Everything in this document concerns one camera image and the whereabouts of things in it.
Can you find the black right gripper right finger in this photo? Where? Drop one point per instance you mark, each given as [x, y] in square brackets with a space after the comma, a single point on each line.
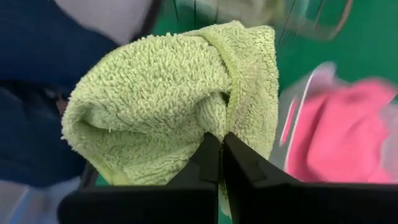
[311, 205]

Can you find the clear plastic container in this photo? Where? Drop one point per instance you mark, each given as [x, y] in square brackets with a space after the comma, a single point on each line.
[314, 77]

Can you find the lime green microfiber towel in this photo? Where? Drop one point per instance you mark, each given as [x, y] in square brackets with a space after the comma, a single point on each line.
[155, 93]

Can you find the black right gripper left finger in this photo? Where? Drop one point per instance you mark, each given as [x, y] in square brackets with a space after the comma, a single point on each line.
[140, 205]

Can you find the person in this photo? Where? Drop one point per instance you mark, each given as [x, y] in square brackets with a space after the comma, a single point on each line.
[31, 46]

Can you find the pink microfiber towel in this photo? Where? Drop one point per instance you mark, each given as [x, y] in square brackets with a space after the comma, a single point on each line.
[342, 133]

